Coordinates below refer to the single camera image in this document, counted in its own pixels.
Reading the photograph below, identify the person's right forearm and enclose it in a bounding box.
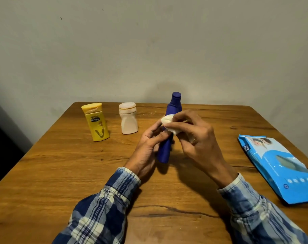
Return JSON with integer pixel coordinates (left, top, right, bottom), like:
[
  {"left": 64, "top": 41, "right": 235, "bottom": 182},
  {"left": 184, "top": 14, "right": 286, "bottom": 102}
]
[{"left": 217, "top": 172, "right": 308, "bottom": 244}]

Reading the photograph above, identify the person's left hand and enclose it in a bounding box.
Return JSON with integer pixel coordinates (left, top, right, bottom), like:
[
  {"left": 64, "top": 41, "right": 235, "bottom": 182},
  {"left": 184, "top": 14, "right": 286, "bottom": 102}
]
[{"left": 124, "top": 120, "right": 175, "bottom": 183}]

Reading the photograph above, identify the dark blue bottle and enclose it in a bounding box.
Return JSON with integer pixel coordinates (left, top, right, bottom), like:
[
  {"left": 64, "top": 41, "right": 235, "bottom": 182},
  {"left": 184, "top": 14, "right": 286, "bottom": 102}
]
[
  {"left": 165, "top": 91, "right": 182, "bottom": 117},
  {"left": 157, "top": 125, "right": 175, "bottom": 164}
]

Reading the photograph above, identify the white wet wipe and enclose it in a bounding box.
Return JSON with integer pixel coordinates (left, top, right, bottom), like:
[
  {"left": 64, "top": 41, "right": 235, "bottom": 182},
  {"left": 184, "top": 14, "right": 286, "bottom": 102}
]
[{"left": 160, "top": 114, "right": 195, "bottom": 144}]

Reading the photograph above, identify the yellow bottle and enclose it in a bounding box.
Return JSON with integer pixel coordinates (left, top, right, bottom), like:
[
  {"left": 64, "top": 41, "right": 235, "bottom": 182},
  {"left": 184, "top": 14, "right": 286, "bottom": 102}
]
[{"left": 81, "top": 102, "right": 111, "bottom": 142}]

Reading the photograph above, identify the wooden table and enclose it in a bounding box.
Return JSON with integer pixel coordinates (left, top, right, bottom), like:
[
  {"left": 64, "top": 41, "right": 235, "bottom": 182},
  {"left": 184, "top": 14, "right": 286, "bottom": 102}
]
[{"left": 0, "top": 102, "right": 308, "bottom": 244}]

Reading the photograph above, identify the white bottle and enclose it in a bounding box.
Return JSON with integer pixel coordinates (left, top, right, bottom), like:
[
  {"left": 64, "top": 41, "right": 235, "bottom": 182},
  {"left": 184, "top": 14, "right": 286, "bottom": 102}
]
[{"left": 119, "top": 102, "right": 139, "bottom": 135}]

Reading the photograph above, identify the person's right hand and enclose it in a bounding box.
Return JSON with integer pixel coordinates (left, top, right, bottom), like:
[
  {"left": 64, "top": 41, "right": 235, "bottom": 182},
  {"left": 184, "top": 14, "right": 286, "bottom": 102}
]
[{"left": 164, "top": 109, "right": 238, "bottom": 188}]

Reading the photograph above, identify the blue wet wipes pack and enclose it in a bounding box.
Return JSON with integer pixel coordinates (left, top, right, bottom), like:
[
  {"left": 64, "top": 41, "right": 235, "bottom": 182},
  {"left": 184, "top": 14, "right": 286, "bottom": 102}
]
[{"left": 238, "top": 134, "right": 308, "bottom": 205}]

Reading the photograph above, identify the person's left forearm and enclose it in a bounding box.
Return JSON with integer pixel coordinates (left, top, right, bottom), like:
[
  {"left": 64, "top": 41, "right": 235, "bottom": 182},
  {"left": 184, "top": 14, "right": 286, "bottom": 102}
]
[{"left": 52, "top": 167, "right": 142, "bottom": 244}]

